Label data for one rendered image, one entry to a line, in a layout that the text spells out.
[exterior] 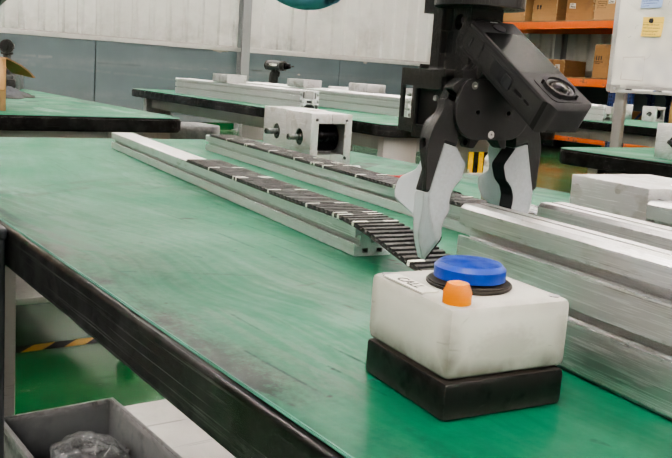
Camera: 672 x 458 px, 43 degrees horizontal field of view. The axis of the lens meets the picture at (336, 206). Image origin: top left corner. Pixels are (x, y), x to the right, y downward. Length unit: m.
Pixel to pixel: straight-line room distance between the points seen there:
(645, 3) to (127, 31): 9.01
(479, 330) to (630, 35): 3.77
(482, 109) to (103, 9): 11.50
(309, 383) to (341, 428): 0.06
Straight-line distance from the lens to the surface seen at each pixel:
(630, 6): 4.21
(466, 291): 0.44
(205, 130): 5.63
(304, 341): 0.56
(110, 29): 12.13
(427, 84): 0.69
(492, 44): 0.66
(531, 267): 0.57
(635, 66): 4.15
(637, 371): 0.51
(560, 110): 0.62
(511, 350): 0.46
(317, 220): 0.88
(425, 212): 0.66
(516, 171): 0.70
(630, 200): 0.76
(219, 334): 0.57
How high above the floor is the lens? 0.95
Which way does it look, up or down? 9 degrees down
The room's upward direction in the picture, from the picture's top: 4 degrees clockwise
